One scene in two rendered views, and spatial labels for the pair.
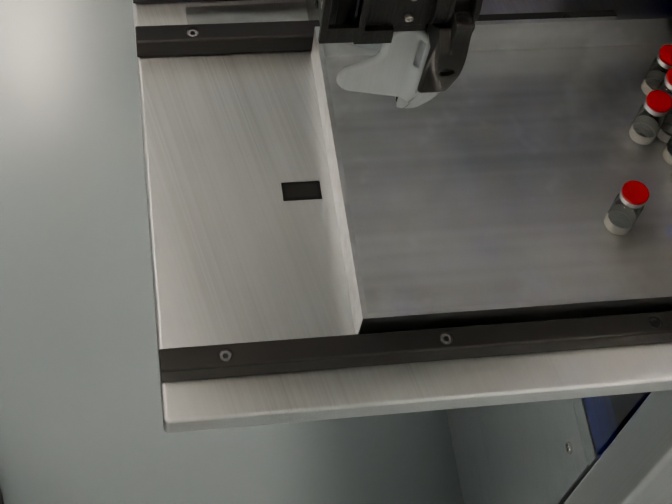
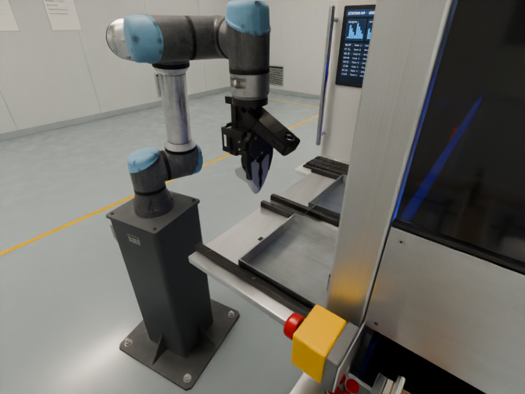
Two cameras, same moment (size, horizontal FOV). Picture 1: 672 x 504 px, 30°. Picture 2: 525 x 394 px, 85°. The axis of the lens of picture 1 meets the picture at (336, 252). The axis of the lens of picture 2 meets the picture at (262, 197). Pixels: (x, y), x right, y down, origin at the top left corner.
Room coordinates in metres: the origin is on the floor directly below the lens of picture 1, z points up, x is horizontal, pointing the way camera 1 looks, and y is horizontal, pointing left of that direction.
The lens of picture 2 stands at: (0.16, -0.51, 1.41)
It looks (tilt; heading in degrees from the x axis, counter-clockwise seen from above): 31 degrees down; 56
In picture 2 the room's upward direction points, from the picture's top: straight up
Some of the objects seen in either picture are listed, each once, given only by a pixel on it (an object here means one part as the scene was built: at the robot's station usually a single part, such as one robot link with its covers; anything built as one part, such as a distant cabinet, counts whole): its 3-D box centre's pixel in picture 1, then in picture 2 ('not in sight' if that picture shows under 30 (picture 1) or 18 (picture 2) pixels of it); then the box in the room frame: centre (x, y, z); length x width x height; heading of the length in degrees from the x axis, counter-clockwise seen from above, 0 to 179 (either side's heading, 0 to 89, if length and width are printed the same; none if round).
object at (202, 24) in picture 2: not in sight; (215, 37); (0.45, 0.09, 1.39); 0.11 x 0.11 x 0.08; 89
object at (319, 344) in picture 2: not in sight; (322, 345); (0.39, -0.34, 1.00); 0.08 x 0.07 x 0.07; 108
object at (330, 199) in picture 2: not in sight; (373, 206); (0.91, -0.04, 0.90); 0.34 x 0.26 x 0.04; 108
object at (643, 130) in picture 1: (650, 117); not in sight; (0.65, -0.22, 0.91); 0.02 x 0.02 x 0.05
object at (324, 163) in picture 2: not in sight; (346, 171); (1.18, 0.30, 0.82); 0.40 x 0.14 x 0.02; 106
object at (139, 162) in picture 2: not in sight; (148, 168); (0.35, 0.54, 0.96); 0.13 x 0.12 x 0.14; 179
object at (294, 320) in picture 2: not in sight; (297, 327); (0.37, -0.30, 1.00); 0.04 x 0.04 x 0.04; 18
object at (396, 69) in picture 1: (387, 74); (245, 175); (0.45, -0.01, 1.13); 0.06 x 0.03 x 0.09; 108
